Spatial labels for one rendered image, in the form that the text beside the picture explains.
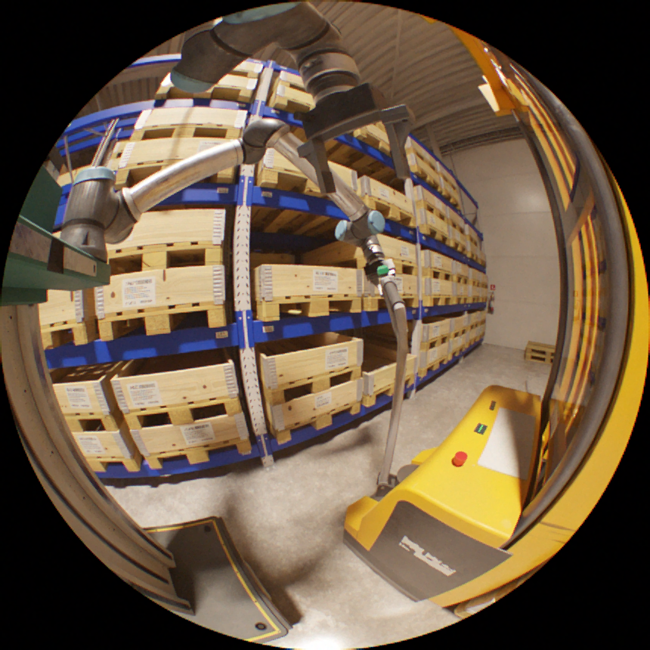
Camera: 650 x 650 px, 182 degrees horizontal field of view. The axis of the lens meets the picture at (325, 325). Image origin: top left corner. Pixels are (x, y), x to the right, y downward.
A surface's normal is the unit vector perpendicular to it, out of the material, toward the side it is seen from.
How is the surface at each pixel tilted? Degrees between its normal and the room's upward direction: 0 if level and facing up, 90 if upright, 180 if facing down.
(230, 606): 0
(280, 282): 90
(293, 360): 90
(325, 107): 114
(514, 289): 90
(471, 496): 0
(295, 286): 90
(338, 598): 0
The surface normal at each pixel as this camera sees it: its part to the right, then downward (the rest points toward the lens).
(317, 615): -0.03, -0.99
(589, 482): -0.84, 0.11
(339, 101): -0.65, 0.51
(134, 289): 0.55, 0.11
